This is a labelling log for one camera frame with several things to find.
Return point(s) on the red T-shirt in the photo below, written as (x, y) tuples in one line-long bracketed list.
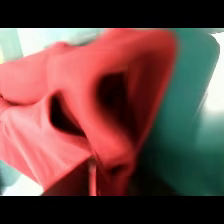
[(66, 140)]

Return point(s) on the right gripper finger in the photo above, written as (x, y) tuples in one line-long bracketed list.
[(71, 185)]

